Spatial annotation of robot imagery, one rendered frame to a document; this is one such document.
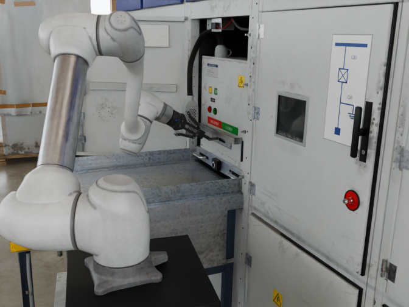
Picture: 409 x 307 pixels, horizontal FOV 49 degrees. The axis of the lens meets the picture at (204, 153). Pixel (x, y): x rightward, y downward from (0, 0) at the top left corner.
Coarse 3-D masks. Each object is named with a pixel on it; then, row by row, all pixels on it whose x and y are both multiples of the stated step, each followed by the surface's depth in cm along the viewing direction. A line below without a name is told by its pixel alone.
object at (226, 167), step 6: (204, 150) 231; (204, 156) 231; (210, 156) 225; (216, 156) 220; (210, 162) 226; (222, 162) 213; (222, 168) 214; (228, 168) 208; (234, 168) 202; (234, 174) 203
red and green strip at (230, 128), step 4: (208, 116) 226; (208, 120) 226; (212, 120) 222; (216, 120) 218; (212, 124) 222; (216, 124) 218; (220, 124) 214; (224, 124) 211; (228, 124) 207; (220, 128) 214; (224, 128) 211; (228, 128) 207; (232, 128) 203; (236, 128) 200; (232, 132) 203; (236, 132) 200
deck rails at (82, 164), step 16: (80, 160) 217; (96, 160) 220; (112, 160) 223; (128, 160) 227; (144, 160) 231; (160, 160) 234; (176, 160) 238; (144, 192) 174; (160, 192) 177; (176, 192) 180; (192, 192) 183; (208, 192) 186; (224, 192) 189
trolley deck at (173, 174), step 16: (80, 176) 210; (96, 176) 211; (128, 176) 212; (144, 176) 212; (160, 176) 213; (176, 176) 214; (192, 176) 214; (208, 176) 215; (160, 208) 175; (176, 208) 178; (192, 208) 181; (208, 208) 184; (224, 208) 187
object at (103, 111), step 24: (144, 24) 230; (168, 24) 232; (168, 48) 235; (96, 72) 240; (120, 72) 239; (144, 72) 239; (168, 72) 238; (96, 96) 243; (120, 96) 242; (168, 96) 241; (96, 120) 246; (120, 120) 246; (96, 144) 250; (144, 144) 248; (168, 144) 248
